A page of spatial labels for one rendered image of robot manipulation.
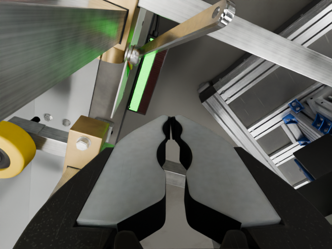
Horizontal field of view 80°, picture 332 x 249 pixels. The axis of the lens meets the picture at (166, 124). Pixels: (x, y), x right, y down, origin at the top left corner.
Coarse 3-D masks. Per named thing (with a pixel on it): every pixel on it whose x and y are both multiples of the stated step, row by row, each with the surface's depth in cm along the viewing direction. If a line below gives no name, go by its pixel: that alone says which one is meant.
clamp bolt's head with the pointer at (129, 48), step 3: (129, 42) 26; (129, 45) 25; (132, 45) 26; (126, 48) 25; (129, 48) 25; (126, 51) 25; (129, 51) 25; (126, 54) 25; (129, 54) 25; (126, 57) 26; (129, 57) 26; (138, 60) 26; (138, 63) 26; (129, 66) 34
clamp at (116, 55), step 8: (104, 0) 21; (112, 0) 21; (120, 0) 21; (128, 0) 21; (136, 0) 21; (128, 8) 22; (136, 8) 23; (128, 16) 22; (136, 16) 25; (128, 24) 22; (128, 32) 23; (128, 40) 24; (112, 48) 24; (120, 48) 24; (104, 56) 24; (112, 56) 24; (120, 56) 25
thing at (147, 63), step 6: (144, 60) 41; (150, 60) 41; (144, 66) 41; (150, 66) 41; (144, 72) 42; (138, 78) 42; (144, 78) 42; (138, 84) 43; (144, 84) 43; (138, 90) 44; (138, 96) 44; (132, 102) 45; (138, 102) 45; (132, 108) 46
